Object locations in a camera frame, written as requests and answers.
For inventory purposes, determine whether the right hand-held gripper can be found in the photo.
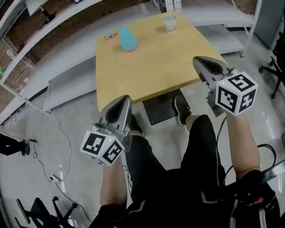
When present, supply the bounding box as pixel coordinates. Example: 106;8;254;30
192;56;259;117

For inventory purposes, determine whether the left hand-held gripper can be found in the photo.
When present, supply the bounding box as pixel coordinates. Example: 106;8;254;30
79;95;133;167

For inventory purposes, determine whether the clear plastic cup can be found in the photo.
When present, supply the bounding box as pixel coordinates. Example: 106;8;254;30
162;15;177;33

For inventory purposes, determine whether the light blue vase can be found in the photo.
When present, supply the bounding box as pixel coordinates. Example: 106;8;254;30
119;25;139;54

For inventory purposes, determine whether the person's left forearm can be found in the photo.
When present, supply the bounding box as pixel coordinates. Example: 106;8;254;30
99;161;129;210

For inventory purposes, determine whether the person's right forearm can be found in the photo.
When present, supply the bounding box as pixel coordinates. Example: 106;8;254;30
224;112;262;178

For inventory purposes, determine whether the person's left black shoe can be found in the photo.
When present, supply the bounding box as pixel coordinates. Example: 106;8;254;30
128;113;143;137

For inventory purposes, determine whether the person's black shoe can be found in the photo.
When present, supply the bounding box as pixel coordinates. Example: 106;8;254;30
128;113;143;137
173;95;192;127

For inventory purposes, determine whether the person's right black shoe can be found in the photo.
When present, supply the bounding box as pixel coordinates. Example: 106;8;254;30
173;95;192;127

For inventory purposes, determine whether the white metal shelving rack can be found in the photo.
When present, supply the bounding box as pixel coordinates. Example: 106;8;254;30
0;0;176;125
161;0;264;58

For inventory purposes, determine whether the grey metal cabinet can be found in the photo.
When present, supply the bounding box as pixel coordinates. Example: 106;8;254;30
253;0;285;48

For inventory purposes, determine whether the person's black clothing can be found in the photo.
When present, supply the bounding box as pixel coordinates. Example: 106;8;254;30
89;114;281;228

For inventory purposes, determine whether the black body-worn harness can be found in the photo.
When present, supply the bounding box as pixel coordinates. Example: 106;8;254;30
199;151;285;228

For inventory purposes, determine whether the white shade table lamp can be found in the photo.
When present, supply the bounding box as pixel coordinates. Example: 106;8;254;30
25;0;57;25

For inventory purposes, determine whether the thin white cable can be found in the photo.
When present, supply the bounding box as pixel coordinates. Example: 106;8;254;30
49;108;72;182

